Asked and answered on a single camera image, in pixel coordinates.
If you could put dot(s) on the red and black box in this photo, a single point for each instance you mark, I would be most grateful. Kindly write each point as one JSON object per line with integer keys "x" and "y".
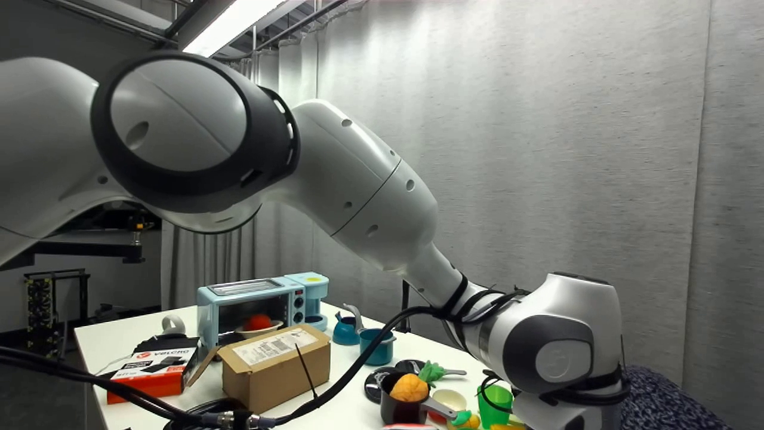
{"x": 147, "y": 379}

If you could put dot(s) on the black plastic tray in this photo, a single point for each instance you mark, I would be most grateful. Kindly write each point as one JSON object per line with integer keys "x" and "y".
{"x": 203, "y": 410}

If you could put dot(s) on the grey tape roll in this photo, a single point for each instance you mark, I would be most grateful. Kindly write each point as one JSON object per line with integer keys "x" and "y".
{"x": 172, "y": 323}

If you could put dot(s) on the black bowl with fruit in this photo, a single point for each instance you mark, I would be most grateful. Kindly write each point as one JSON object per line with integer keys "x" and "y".
{"x": 397, "y": 411}

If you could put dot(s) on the red toy food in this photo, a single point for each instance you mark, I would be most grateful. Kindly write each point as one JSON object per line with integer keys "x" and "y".
{"x": 259, "y": 322}

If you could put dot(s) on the teal toy pot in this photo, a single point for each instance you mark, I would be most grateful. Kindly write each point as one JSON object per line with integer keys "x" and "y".
{"x": 381, "y": 350}

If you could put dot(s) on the dark blue speckled cloth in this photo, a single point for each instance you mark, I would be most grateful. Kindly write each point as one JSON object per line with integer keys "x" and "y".
{"x": 676, "y": 402}

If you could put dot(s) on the black toy pan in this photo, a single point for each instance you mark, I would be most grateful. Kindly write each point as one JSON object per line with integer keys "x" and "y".
{"x": 373, "y": 385}

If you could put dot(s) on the green plastic cup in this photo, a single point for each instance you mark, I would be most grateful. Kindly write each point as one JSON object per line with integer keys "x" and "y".
{"x": 493, "y": 407}

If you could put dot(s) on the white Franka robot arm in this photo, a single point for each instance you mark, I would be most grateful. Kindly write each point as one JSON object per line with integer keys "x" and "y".
{"x": 319, "y": 183}

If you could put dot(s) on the brown cardboard box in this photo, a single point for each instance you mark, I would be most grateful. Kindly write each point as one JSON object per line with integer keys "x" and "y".
{"x": 271, "y": 371}

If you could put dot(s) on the light blue toy oven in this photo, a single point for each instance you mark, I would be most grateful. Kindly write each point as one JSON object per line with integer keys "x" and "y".
{"x": 306, "y": 290}

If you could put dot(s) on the green toy vegetable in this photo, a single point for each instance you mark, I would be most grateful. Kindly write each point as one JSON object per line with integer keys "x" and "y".
{"x": 434, "y": 371}

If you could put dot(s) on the teal toy kettle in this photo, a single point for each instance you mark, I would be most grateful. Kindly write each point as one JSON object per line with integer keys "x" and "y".
{"x": 345, "y": 328}

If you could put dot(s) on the ceiling light strip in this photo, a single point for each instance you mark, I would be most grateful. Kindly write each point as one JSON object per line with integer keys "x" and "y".
{"x": 231, "y": 24}

